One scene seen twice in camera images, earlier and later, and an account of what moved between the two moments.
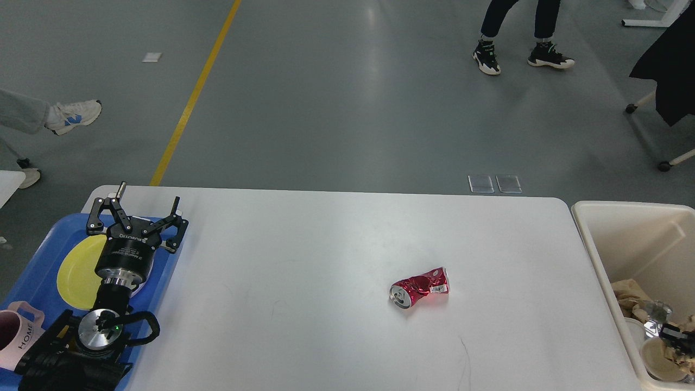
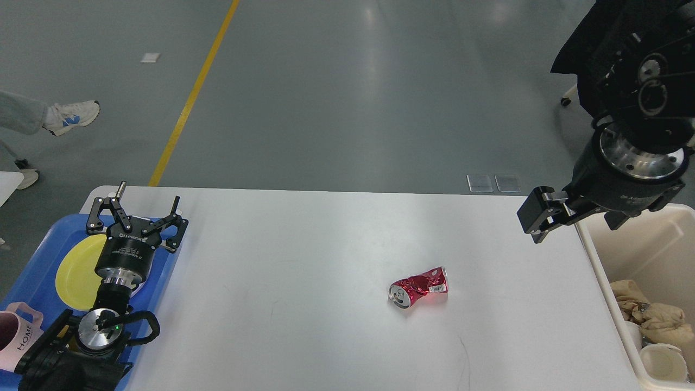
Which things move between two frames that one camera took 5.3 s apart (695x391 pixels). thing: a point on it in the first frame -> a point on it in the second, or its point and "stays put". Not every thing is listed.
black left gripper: [127, 256] stays put
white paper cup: [634, 330] stays put
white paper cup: [656, 360] stays put
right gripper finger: [684, 341] -> [543, 208]
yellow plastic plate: [77, 279] stays put
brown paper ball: [686, 363] -> [666, 324]
